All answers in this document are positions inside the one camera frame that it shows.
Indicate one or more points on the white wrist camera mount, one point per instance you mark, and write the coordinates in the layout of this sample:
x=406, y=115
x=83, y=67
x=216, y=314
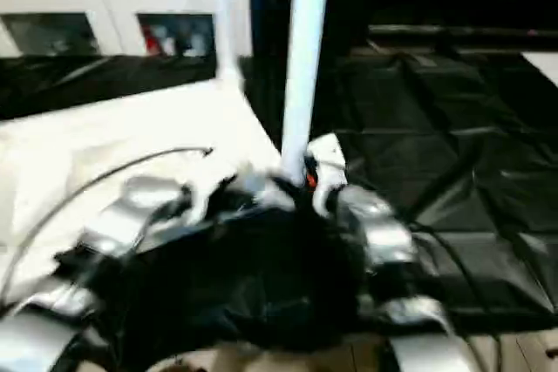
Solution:
x=205, y=189
x=329, y=158

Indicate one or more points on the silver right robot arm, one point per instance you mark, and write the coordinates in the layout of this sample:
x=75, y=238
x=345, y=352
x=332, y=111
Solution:
x=383, y=232

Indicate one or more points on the red white bottle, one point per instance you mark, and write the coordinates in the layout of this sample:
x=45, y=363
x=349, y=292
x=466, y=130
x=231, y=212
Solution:
x=151, y=41

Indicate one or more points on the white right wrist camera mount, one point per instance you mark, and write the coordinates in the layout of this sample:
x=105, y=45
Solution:
x=329, y=158

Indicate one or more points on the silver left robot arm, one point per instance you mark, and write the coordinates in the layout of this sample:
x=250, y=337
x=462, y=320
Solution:
x=122, y=219

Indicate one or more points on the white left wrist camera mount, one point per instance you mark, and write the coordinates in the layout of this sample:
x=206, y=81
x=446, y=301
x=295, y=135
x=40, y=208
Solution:
x=205, y=189

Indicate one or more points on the white plastic table top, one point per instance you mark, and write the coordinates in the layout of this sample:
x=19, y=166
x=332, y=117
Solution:
x=109, y=141

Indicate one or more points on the white flat board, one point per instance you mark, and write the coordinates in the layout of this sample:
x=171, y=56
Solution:
x=542, y=65

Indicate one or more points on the black plastic mat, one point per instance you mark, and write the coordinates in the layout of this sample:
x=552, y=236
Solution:
x=457, y=128

